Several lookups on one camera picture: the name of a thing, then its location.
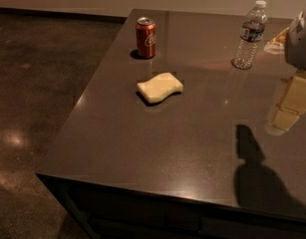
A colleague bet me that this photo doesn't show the yellow sponge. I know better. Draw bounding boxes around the yellow sponge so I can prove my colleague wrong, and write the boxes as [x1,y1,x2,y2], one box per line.
[137,73,183,104]

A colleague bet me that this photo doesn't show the dark table cabinet base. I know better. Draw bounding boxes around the dark table cabinet base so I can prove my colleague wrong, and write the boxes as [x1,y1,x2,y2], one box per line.
[38,173,306,239]

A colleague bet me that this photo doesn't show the red soda can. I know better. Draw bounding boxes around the red soda can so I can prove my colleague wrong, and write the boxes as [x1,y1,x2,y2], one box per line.
[136,17,156,59]

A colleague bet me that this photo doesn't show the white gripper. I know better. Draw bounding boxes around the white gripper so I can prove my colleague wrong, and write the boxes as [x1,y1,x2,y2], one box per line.
[264,7,306,135]

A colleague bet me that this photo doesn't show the clear plastic water bottle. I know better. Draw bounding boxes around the clear plastic water bottle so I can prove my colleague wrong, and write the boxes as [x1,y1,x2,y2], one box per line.
[231,0,267,70]

